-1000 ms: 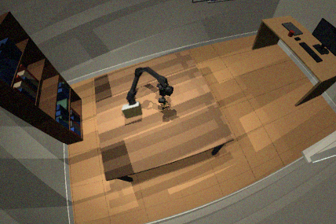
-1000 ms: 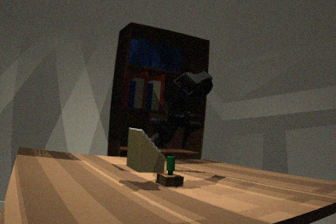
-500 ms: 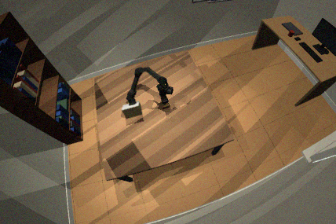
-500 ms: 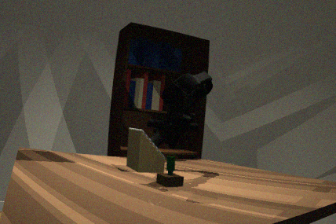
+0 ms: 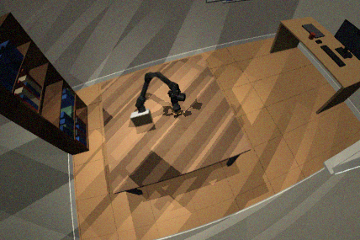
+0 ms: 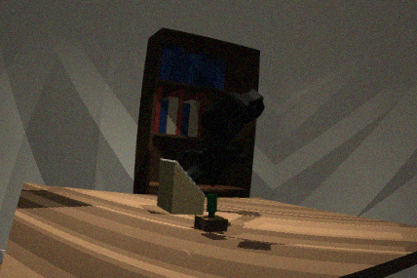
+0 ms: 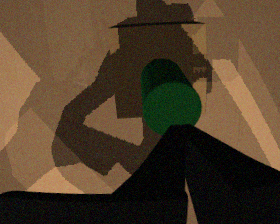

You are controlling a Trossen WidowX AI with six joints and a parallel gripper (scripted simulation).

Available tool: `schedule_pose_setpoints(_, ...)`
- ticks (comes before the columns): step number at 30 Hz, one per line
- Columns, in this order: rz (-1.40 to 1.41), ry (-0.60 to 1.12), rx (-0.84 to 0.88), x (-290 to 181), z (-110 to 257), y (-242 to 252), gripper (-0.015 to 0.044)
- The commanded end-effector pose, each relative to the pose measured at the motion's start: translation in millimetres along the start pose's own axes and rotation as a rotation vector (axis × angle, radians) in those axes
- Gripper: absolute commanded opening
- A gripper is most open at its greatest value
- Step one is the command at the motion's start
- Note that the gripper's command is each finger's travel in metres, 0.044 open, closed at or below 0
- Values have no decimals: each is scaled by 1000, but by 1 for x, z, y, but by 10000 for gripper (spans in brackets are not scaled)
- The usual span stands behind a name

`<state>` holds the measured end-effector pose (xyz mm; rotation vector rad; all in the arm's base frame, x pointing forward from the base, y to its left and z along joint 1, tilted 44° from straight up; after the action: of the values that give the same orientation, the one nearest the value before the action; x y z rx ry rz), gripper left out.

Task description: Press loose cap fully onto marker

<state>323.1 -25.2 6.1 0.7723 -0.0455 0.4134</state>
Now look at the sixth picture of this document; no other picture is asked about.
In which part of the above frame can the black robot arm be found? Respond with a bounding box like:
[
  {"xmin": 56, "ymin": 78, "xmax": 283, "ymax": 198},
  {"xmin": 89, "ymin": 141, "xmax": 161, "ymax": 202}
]
[{"xmin": 185, "ymin": 89, "xmax": 265, "ymax": 183}]

